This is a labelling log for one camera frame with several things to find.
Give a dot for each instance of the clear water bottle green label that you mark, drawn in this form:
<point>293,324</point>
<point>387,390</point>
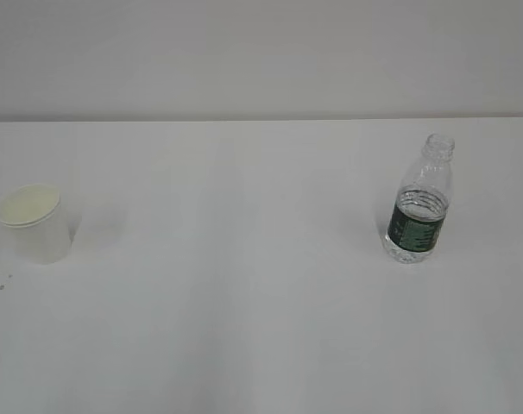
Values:
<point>421,203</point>

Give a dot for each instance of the white paper cup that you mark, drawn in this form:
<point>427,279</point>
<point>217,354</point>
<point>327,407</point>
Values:
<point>34,217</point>

